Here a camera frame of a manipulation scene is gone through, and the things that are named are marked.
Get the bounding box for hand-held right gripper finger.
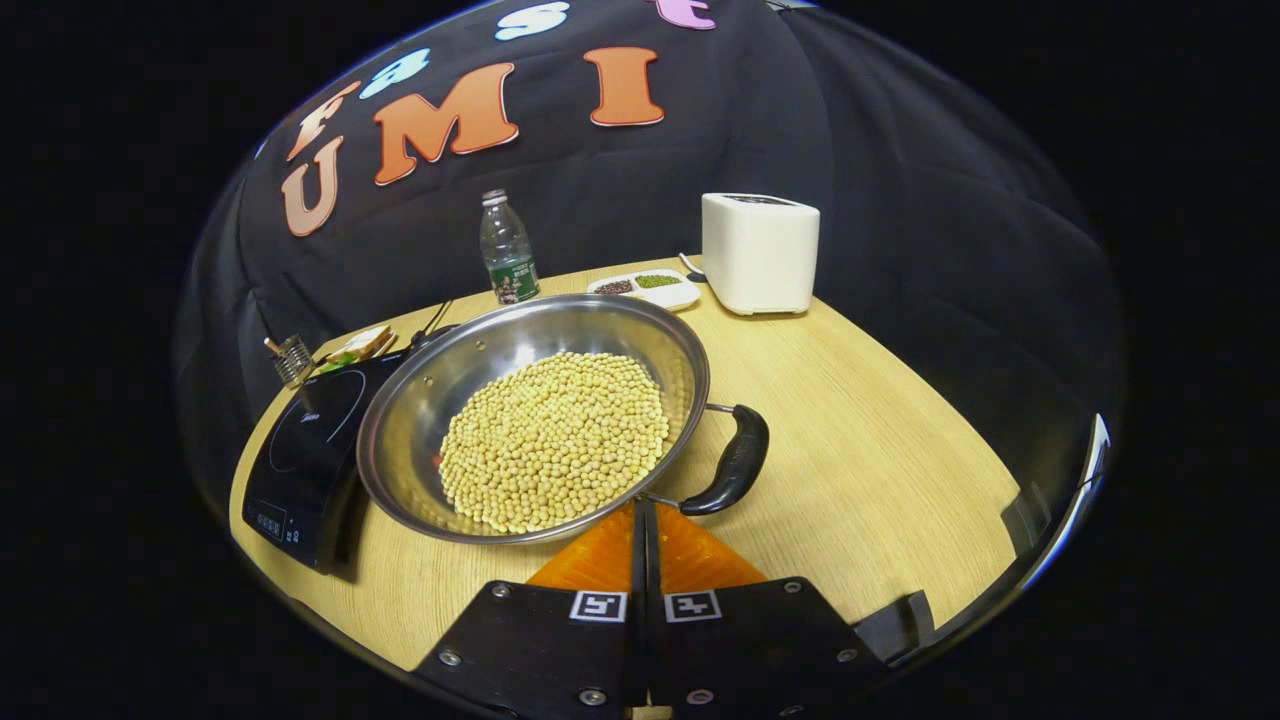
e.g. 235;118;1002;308
415;500;643;715
643;497;883;715

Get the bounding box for steel pot with black handle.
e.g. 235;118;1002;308
357;293;771;547

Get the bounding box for black induction cooktop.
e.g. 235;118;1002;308
242;325;446;574

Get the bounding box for pile of yellow soybeans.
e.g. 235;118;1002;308
438;351;671;535

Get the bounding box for white divided plate with beans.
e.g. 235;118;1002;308
587;268;702;313

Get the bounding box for white toaster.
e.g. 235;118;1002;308
701;193;821;317

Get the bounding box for clear plastic water bottle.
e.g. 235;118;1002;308
479;188;542;306

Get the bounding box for bread slices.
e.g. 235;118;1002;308
322;324;396;369

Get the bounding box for metal wire whisk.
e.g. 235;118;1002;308
263;333;317;390

